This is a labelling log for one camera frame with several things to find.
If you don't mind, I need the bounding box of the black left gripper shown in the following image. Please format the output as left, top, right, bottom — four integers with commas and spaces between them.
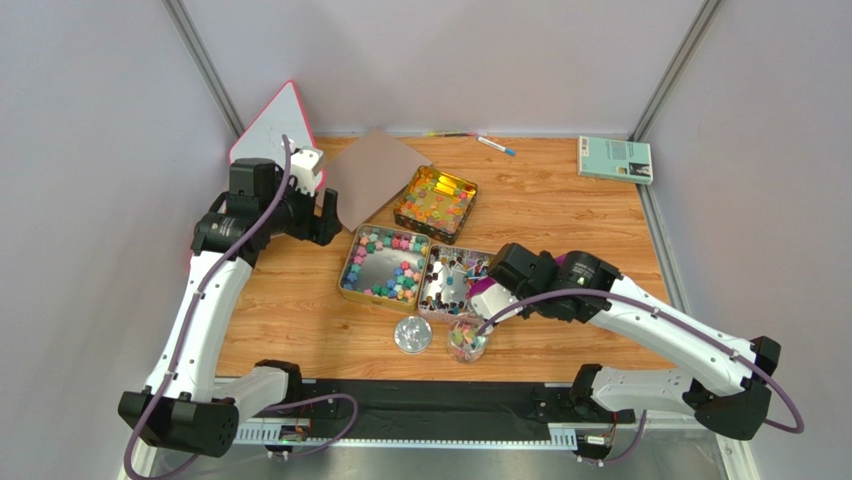
262, 171, 344, 246

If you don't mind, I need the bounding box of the clear plastic jar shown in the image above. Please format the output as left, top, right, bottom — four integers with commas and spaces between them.
446, 317, 488, 363

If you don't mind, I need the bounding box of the purple plastic scoop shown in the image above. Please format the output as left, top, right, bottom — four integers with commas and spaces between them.
467, 255, 566, 300

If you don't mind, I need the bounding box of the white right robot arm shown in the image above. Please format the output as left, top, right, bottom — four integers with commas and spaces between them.
469, 243, 781, 441

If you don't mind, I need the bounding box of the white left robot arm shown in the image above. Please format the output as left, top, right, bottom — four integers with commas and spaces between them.
118, 158, 342, 458

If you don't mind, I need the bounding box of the gold tin of star candies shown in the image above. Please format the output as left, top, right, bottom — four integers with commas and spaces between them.
338, 224, 431, 313

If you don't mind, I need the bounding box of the gold tin of gummy candies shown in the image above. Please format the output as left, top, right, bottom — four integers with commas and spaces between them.
393, 166, 479, 245

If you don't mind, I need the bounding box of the pink tin of lollipops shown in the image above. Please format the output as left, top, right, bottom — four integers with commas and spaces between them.
417, 244, 494, 323

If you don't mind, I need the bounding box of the brown cardboard sheet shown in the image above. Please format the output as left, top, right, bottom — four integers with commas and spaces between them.
315, 128, 432, 231

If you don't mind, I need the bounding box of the white board with red rim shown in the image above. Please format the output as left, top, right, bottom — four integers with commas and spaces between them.
229, 80, 320, 167

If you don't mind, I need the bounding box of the white blue marker pen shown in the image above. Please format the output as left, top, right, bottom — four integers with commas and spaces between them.
476, 136, 516, 156

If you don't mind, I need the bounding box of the silver jar lid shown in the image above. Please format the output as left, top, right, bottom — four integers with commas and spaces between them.
393, 316, 433, 354

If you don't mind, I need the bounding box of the yellow pink pen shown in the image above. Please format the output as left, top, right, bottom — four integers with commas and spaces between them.
422, 130, 485, 138

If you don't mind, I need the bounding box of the teal book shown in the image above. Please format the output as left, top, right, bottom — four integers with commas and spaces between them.
577, 136, 654, 185

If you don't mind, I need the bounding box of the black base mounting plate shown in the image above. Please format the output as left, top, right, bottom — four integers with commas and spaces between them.
280, 379, 637, 441

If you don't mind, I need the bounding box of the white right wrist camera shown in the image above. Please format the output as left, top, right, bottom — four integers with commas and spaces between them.
468, 282, 523, 323

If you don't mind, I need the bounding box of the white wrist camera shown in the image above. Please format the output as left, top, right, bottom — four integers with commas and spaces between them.
290, 147, 326, 197
468, 282, 523, 323

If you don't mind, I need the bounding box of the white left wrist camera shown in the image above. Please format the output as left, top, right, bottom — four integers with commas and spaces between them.
290, 147, 326, 197

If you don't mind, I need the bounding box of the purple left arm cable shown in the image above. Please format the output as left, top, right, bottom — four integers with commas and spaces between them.
123, 134, 361, 480

